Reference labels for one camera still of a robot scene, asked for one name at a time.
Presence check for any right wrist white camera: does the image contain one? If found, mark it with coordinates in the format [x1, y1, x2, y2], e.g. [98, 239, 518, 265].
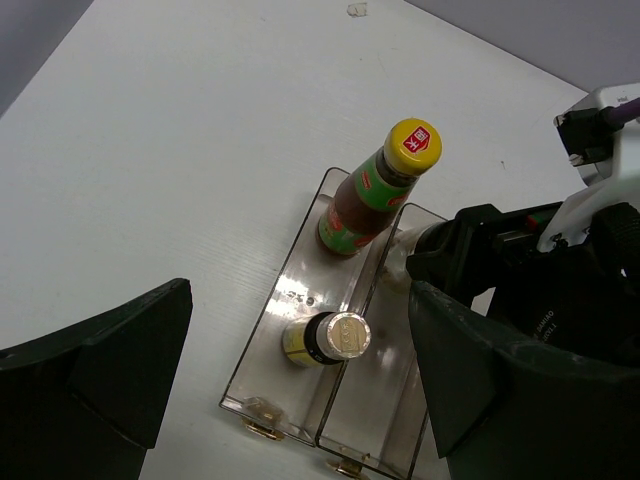
[537, 82, 639, 253]

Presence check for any left clear organizer bin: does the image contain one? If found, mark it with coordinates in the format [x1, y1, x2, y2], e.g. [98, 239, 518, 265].
[220, 168, 389, 446]

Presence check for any middle clear organizer bin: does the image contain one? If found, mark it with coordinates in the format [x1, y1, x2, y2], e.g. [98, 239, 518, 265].
[316, 204, 449, 479]

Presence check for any black lid spice jar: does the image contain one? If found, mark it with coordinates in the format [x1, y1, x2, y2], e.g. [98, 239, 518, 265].
[381, 226, 428, 294]

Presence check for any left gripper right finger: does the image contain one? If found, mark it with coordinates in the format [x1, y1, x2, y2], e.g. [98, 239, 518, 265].
[409, 281, 639, 479]

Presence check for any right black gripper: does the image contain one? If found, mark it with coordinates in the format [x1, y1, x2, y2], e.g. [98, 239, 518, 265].
[406, 202, 639, 365]

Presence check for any clear organizer bin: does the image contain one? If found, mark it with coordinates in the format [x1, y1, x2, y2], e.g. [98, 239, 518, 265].
[220, 168, 389, 446]
[316, 204, 449, 479]

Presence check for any small yellow label bottle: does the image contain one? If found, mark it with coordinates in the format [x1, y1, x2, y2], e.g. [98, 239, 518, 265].
[281, 312, 371, 368]

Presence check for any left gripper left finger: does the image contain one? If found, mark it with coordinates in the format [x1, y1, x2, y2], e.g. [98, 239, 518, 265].
[1, 278, 193, 479]

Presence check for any small white tape scrap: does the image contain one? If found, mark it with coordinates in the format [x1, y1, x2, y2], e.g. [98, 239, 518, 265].
[346, 2, 368, 18]

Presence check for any red chili sauce bottle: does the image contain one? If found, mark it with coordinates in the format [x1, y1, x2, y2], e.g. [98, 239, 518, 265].
[317, 118, 443, 256]

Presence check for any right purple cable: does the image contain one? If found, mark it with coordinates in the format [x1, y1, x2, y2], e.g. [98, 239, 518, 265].
[602, 97, 640, 124]

